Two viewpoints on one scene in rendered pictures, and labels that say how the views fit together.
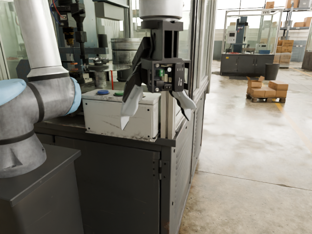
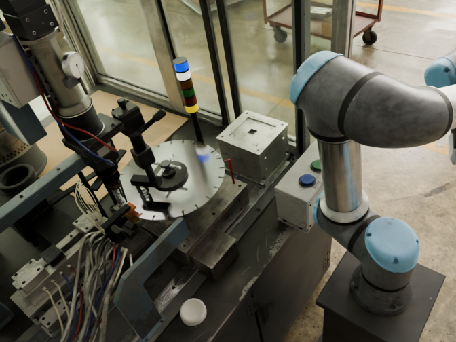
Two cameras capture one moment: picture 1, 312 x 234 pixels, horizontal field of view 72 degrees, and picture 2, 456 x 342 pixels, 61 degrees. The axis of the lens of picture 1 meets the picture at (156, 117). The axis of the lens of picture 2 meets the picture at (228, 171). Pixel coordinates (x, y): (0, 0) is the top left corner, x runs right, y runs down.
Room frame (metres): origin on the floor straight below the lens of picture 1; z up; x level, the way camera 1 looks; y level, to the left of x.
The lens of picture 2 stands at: (0.62, 0.98, 1.74)
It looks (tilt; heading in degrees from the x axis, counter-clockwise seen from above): 44 degrees down; 298
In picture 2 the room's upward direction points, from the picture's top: 12 degrees counter-clockwise
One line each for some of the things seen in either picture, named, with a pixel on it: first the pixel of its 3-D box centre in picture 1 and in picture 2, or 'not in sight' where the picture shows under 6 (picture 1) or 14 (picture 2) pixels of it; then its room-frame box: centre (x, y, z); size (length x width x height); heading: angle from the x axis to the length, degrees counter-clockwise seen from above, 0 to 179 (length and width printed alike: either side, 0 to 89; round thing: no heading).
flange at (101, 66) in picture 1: (98, 65); (168, 172); (1.16, 0.30, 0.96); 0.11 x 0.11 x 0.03
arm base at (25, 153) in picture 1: (13, 147); (383, 278); (0.54, 0.40, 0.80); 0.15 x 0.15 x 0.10
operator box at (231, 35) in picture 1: (230, 42); not in sight; (7.36, -2.39, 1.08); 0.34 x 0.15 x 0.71; 72
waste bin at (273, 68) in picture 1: (271, 72); not in sight; (6.55, -3.48, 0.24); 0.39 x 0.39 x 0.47
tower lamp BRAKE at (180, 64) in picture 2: not in sight; (180, 64); (1.21, 0.00, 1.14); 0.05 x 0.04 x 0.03; 162
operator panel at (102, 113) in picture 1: (123, 113); (314, 181); (0.77, 0.12, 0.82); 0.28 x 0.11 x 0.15; 72
